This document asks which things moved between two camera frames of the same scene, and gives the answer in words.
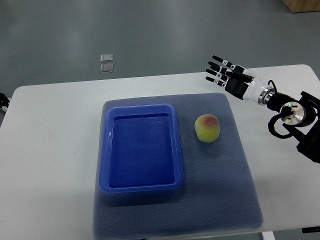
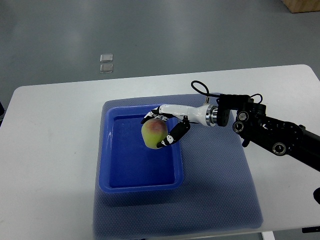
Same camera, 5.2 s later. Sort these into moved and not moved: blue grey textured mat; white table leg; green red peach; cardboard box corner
Moved: green red peach
Not moved: cardboard box corner; white table leg; blue grey textured mat
